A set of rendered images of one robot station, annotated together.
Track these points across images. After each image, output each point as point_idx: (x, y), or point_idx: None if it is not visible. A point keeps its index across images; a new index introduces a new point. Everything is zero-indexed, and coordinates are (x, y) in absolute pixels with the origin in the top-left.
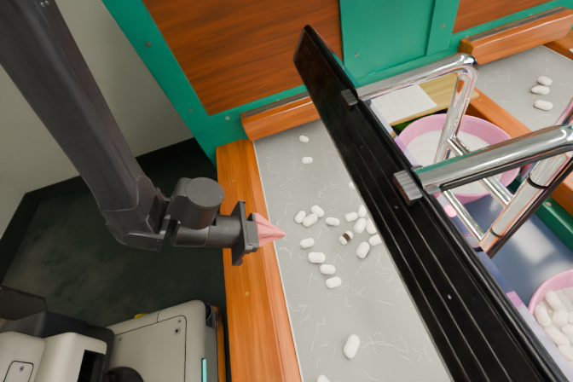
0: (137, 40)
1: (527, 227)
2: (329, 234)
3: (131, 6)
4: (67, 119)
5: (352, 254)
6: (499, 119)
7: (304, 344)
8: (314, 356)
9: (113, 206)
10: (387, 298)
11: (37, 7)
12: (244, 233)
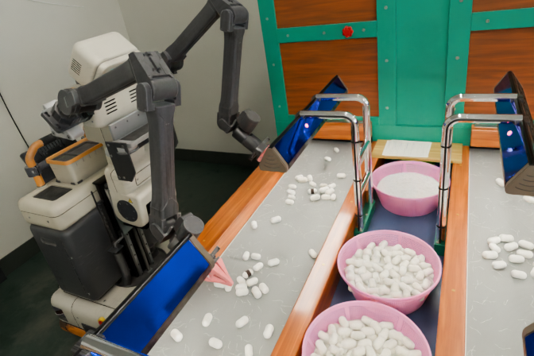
0: (269, 61)
1: (423, 236)
2: (307, 189)
3: (273, 47)
4: (228, 71)
5: (309, 199)
6: (457, 176)
7: (257, 214)
8: (257, 218)
9: (223, 106)
10: (307, 216)
11: (237, 43)
12: (259, 145)
